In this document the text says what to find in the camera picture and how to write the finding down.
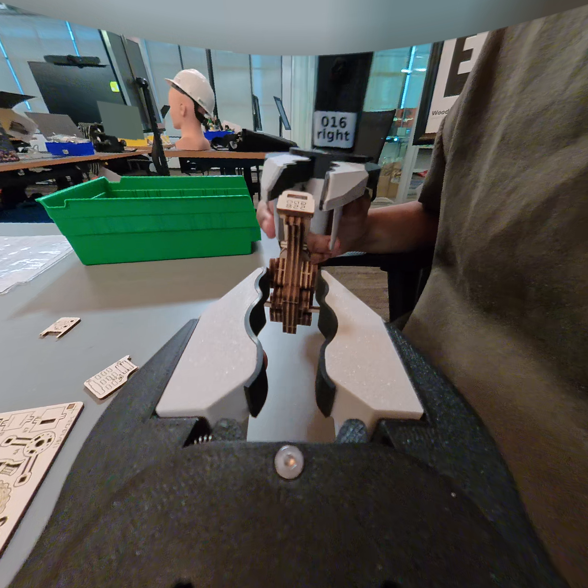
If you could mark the black monitor stand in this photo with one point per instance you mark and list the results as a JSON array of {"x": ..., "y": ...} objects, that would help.
[{"x": 158, "y": 151}]

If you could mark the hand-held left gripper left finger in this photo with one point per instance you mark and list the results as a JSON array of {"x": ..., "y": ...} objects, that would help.
[{"x": 211, "y": 367}]

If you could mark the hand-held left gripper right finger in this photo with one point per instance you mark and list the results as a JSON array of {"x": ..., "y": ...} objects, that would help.
[{"x": 367, "y": 367}]

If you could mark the green plastic bin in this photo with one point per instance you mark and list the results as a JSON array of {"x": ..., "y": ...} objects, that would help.
[{"x": 160, "y": 229}]

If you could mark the small notched wooden piece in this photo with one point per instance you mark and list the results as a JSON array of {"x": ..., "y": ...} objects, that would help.
[{"x": 59, "y": 327}]

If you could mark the grey desk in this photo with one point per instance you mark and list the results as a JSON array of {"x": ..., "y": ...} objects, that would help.
[{"x": 138, "y": 298}]

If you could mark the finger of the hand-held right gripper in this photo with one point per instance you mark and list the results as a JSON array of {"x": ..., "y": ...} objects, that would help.
[
  {"x": 273, "y": 177},
  {"x": 351, "y": 183}
]

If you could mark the black bag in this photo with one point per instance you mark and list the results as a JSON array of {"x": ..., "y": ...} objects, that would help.
[{"x": 257, "y": 142}]

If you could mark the mannequin head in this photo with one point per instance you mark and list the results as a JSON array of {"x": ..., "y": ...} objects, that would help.
[{"x": 183, "y": 119}]

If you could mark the wooden background table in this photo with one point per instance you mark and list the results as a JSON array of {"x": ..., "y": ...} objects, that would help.
[{"x": 46, "y": 161}]

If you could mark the partly built wooden model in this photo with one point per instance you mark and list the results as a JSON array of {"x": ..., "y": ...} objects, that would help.
[{"x": 291, "y": 285}]

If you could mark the blue box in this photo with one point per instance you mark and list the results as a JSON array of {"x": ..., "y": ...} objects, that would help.
[{"x": 69, "y": 149}]

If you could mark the papers in plastic sleeve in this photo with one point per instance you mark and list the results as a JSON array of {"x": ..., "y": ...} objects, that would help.
[{"x": 27, "y": 262}]

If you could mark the person's right hand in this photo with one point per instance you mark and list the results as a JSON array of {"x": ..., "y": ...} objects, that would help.
[{"x": 363, "y": 225}]

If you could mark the black monitor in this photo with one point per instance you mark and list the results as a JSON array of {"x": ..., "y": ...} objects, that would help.
[{"x": 73, "y": 92}]

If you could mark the framed lettered poster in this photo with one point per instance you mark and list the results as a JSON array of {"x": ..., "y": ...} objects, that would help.
[{"x": 441, "y": 119}]

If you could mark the wooden puzzle sheet rectangular window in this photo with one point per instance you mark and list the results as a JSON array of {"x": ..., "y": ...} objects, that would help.
[{"x": 64, "y": 415}]

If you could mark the small slotted wooden piece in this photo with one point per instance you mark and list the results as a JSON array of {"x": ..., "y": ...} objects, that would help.
[{"x": 110, "y": 379}]

